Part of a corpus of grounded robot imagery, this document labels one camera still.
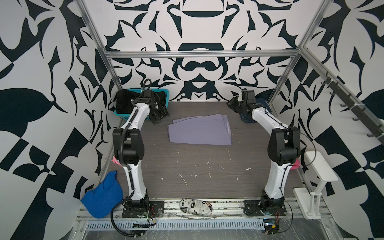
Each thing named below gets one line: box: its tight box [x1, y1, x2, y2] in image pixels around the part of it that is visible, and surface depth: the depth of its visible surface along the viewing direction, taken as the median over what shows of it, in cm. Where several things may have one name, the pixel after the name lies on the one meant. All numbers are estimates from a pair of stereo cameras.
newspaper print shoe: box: [179, 198, 213, 217], surface depth 74 cm
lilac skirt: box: [167, 113, 232, 146], surface depth 107 cm
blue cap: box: [80, 171, 124, 219], surface depth 76 cm
